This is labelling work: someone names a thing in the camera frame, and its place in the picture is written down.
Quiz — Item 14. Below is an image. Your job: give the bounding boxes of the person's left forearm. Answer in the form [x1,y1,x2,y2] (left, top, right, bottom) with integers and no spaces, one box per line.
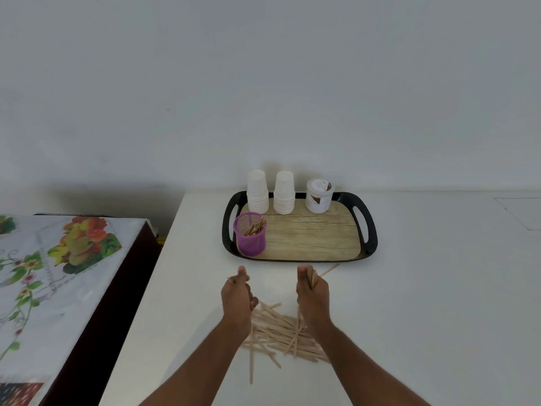
[137,315,252,406]

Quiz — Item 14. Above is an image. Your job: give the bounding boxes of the floral fruit print tablecloth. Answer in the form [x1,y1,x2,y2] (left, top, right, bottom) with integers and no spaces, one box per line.
[0,215,147,406]

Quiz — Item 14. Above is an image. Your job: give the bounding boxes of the person's right forearm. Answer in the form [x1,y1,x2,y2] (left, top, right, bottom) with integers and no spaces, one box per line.
[305,318,432,406]

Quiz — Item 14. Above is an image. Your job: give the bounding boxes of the white jar with brown label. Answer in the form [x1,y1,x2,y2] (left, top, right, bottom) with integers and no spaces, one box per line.
[305,178,335,215]

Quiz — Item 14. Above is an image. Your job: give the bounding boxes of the bundle of wooden sticks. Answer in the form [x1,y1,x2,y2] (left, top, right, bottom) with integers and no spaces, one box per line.
[296,264,341,332]

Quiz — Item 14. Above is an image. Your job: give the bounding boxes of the pile of wooden stirrer sticks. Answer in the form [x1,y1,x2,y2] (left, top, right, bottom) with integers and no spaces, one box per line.
[239,301,331,385]

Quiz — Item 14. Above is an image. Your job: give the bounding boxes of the person's right hand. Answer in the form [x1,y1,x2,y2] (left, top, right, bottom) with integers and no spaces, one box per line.
[296,266,331,328]

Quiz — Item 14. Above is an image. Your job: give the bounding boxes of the black tray with wood-look base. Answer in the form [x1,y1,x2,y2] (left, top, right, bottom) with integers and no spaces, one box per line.
[222,191,378,263]

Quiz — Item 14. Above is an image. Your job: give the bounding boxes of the purple mesh cup holder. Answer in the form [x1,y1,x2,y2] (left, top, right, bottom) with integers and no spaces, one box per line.
[233,212,268,256]

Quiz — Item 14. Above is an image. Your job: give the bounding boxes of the person's left hand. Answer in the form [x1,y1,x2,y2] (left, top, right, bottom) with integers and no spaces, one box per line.
[221,266,259,331]

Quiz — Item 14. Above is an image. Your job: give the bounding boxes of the stack of white paper cups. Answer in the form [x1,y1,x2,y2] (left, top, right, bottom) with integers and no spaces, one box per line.
[246,170,270,215]
[273,171,296,215]

